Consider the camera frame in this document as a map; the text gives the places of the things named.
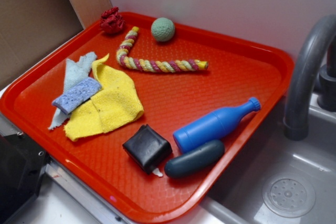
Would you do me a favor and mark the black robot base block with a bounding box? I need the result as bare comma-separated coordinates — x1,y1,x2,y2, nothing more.
1,134,48,223

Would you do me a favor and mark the green textured ball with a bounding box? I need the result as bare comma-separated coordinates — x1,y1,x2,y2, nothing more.
151,17,175,42

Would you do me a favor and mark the red crumpled paper ball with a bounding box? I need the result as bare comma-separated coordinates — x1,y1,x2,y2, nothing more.
100,7,125,34

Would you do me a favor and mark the red plastic tray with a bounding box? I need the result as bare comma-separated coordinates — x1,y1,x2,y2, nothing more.
1,13,294,223

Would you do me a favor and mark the yellow cloth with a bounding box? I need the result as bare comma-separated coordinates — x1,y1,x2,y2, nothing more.
64,55,144,142

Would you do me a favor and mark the blue plastic bottle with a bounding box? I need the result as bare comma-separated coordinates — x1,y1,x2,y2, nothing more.
173,98,261,154

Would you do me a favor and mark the black folded rubber block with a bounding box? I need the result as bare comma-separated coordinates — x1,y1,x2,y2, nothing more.
122,124,173,174

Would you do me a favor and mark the dark teal oblong toy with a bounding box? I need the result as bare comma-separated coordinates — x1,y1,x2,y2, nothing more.
164,140,225,178

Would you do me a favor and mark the blue sponge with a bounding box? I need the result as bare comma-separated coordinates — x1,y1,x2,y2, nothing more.
51,77,102,115

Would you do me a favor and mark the light blue cloth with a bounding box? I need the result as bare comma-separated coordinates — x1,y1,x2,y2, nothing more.
48,52,97,130

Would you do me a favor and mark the grey faucet spout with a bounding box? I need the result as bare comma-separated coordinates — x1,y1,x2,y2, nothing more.
283,14,335,141

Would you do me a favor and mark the grey plastic sink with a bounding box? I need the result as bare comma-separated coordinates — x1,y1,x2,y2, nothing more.
201,94,335,223

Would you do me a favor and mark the round sink drain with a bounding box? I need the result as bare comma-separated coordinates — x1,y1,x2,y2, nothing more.
262,173,316,218

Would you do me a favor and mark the brown cardboard panel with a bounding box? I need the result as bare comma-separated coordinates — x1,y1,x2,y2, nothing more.
1,0,112,88

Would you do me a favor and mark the multicolour twisted rope toy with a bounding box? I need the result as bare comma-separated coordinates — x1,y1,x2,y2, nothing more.
115,26,208,73

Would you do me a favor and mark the dark faucet handle base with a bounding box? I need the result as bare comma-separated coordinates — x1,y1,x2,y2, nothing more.
317,38,335,112

